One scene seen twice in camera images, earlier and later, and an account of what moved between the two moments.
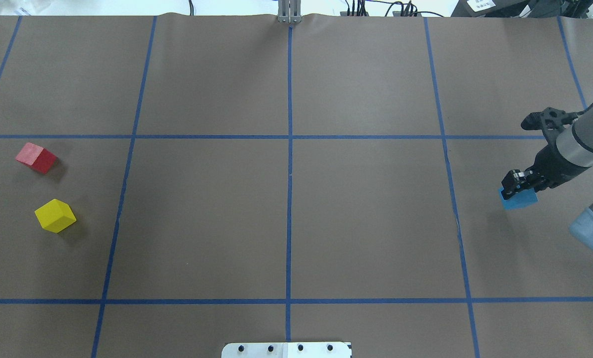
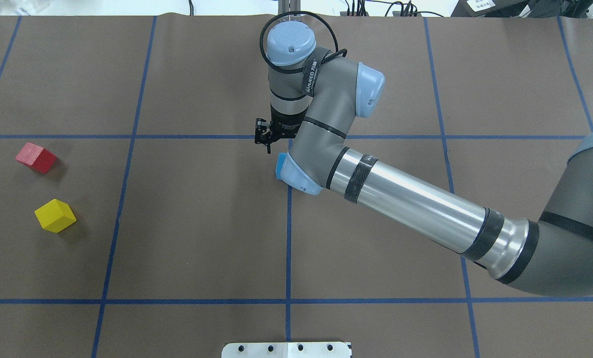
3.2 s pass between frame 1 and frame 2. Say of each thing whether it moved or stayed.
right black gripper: moved
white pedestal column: stayed
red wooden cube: stayed
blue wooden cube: moved
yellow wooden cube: stayed
